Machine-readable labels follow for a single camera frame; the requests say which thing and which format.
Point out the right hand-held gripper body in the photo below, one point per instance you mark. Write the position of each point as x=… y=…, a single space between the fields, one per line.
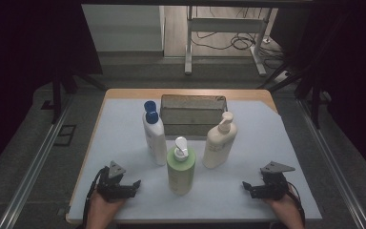
x=274 y=184

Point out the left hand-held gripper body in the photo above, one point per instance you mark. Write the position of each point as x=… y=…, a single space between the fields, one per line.
x=112 y=187

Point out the green bottle with white pump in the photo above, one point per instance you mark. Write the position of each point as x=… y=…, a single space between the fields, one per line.
x=181 y=175

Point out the cream pump bottle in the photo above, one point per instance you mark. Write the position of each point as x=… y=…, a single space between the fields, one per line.
x=217 y=149

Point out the white bottle with blue cap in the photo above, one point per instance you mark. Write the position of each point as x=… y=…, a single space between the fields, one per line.
x=156 y=140

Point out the grey rectangular storage box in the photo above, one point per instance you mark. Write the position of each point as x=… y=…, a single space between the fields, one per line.
x=190 y=108

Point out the person's right hand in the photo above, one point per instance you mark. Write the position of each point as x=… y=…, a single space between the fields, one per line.
x=282 y=206

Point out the person's left hand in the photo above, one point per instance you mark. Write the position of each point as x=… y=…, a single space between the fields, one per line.
x=101 y=210

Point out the pale blue table mat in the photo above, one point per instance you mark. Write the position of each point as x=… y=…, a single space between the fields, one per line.
x=260 y=149

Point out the black stand legs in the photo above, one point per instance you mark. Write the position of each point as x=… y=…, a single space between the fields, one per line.
x=314 y=101
x=56 y=101

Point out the dark curtain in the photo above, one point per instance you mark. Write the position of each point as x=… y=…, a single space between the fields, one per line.
x=19 y=63
x=355 y=79

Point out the white cabinet panel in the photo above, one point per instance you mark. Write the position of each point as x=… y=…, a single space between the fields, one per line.
x=122 y=28

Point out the black overhead bar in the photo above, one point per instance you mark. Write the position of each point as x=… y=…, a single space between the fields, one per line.
x=197 y=2

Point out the aluminium floor rail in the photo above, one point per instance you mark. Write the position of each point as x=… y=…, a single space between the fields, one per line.
x=333 y=168
x=28 y=178

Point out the white metal desk frame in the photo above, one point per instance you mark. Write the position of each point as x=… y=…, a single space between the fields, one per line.
x=225 y=24

